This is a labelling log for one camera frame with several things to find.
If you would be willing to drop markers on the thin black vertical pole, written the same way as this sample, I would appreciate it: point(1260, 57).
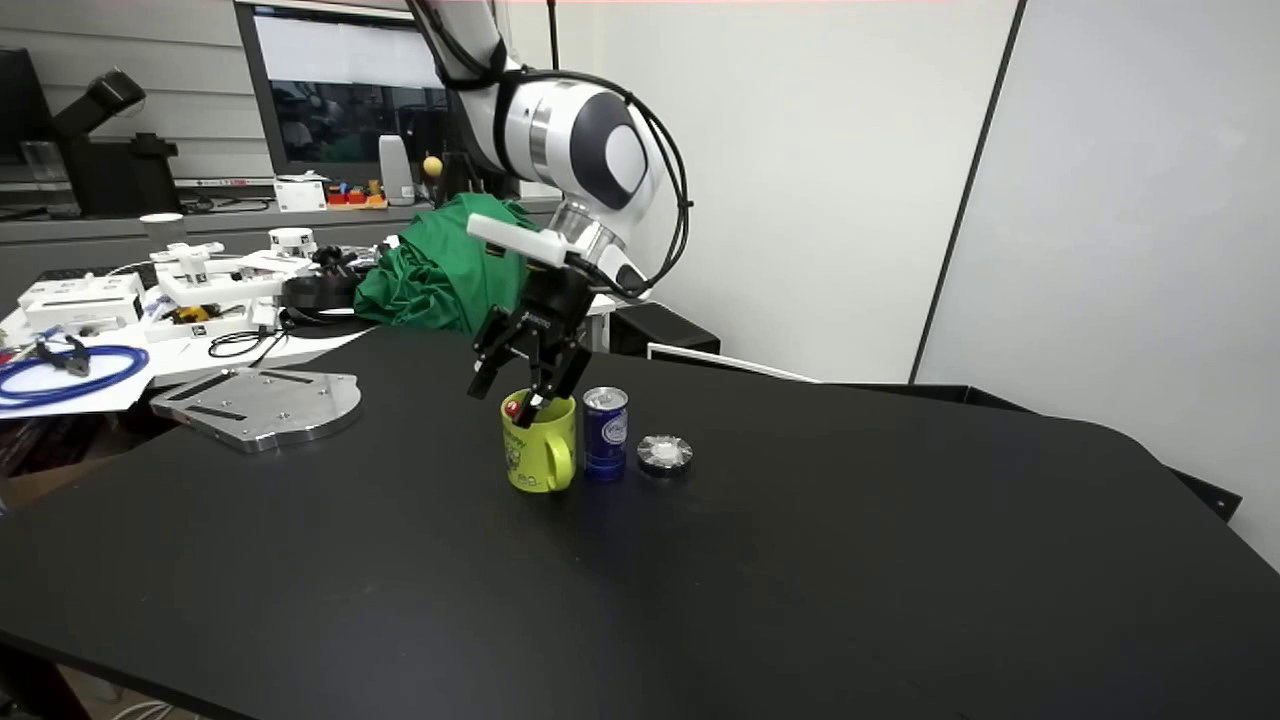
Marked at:
point(550, 32)

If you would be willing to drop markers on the black headphones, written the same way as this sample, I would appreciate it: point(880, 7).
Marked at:
point(318, 296)

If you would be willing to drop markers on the white side table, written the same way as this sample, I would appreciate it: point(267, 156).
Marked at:
point(174, 351)

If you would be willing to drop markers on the orange small objects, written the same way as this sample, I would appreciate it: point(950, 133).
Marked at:
point(352, 196)

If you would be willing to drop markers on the grey counter shelf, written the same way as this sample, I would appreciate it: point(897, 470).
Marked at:
point(133, 237)

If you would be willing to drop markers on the red marker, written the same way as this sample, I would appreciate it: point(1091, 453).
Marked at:
point(512, 405)

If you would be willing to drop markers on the small yellow ball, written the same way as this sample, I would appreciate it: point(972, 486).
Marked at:
point(433, 165)

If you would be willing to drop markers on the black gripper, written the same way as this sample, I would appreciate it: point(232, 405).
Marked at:
point(550, 308)

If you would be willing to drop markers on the black microscope stand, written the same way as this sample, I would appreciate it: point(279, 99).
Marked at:
point(114, 162)

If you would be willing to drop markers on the grey metal plate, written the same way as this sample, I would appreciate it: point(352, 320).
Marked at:
point(267, 405)

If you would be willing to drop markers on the white plastic device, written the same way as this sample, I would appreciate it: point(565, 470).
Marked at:
point(220, 272)

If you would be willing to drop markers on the black framed monitor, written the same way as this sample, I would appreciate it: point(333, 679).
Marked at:
point(333, 80)

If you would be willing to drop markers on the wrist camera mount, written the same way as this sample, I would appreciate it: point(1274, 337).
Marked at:
point(560, 251)

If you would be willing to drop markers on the blue soda can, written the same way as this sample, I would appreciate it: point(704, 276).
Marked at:
point(605, 432)

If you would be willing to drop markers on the green cloth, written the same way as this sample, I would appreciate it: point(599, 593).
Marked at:
point(440, 272)

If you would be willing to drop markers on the small round silver dish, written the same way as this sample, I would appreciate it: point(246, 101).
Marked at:
point(666, 453)

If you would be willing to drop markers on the black diagonal wall strip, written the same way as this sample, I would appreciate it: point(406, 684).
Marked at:
point(964, 187)

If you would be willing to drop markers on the white box device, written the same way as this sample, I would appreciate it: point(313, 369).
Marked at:
point(81, 305)

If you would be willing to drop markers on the green ceramic mug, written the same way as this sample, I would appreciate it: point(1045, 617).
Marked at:
point(538, 453)

